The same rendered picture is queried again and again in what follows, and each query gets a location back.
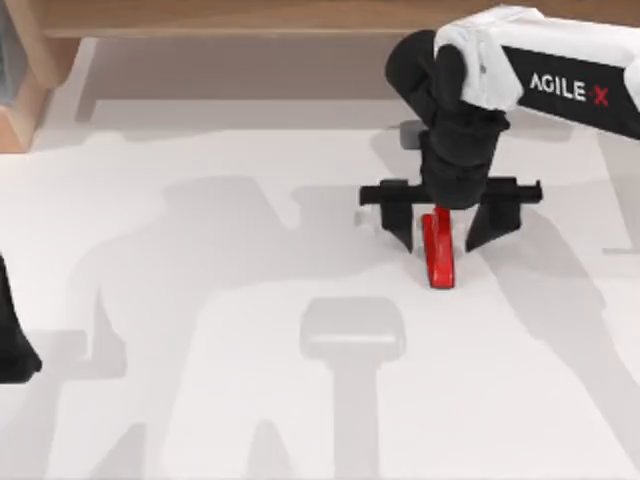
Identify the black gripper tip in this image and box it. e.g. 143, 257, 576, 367
0, 253, 43, 386

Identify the red stapler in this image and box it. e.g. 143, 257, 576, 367
421, 205, 460, 291

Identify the pale grey rounded box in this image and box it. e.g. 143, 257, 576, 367
399, 119, 426, 151

